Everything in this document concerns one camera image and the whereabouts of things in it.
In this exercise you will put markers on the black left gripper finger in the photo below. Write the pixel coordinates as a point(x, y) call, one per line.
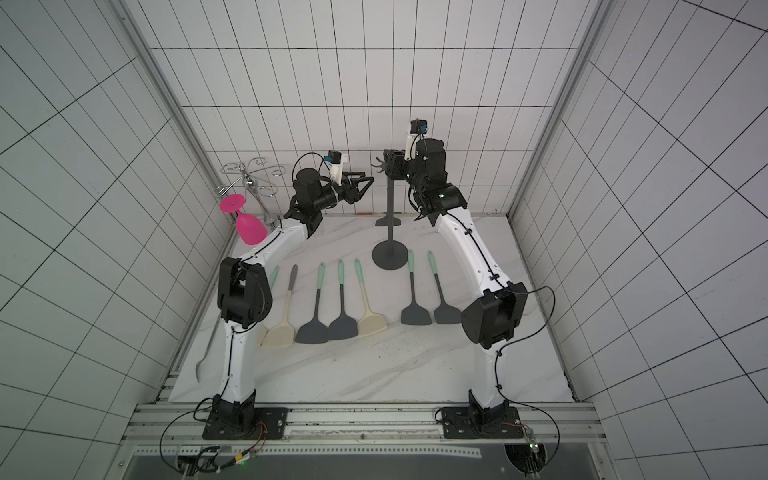
point(359, 187)
point(359, 177)

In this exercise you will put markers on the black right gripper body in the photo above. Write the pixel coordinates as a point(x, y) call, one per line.
point(395, 164)

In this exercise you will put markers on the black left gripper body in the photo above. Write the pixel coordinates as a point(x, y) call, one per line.
point(346, 191)

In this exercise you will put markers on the cream turner mint handle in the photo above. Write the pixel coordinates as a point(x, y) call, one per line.
point(371, 322)

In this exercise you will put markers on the grey spatula mint handle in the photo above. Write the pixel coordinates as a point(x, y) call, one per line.
point(344, 326)
point(414, 314)
point(314, 332)

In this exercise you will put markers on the grey slotted turner mint handle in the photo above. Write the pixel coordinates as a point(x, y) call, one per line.
point(444, 314)

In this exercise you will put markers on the cream spatula grey handle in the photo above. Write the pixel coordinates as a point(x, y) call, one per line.
point(282, 335)

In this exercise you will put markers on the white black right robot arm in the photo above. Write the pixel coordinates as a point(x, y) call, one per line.
point(497, 303)

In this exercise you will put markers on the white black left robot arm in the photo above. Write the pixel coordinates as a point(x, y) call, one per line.
point(244, 295)

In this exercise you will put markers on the dark grey utensil rack stand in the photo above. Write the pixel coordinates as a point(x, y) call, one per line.
point(390, 254)

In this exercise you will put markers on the chrome wine glass rack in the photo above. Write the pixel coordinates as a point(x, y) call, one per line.
point(257, 177)

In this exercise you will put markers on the pink plastic wine glass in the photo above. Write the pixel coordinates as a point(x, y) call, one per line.
point(250, 229)

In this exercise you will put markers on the electronics board with green led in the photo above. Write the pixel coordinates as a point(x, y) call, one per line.
point(206, 461)

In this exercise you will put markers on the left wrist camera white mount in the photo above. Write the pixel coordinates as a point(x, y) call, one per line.
point(335, 162)

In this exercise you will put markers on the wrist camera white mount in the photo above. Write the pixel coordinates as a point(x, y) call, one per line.
point(418, 129)
point(335, 162)

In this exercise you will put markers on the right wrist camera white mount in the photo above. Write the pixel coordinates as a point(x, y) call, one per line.
point(418, 129)

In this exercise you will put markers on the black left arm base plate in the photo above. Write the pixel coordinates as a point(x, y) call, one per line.
point(248, 423)

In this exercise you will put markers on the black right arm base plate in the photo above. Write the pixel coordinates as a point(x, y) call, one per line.
point(471, 423)

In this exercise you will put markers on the aluminium mounting rail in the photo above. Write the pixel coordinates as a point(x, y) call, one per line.
point(300, 424)

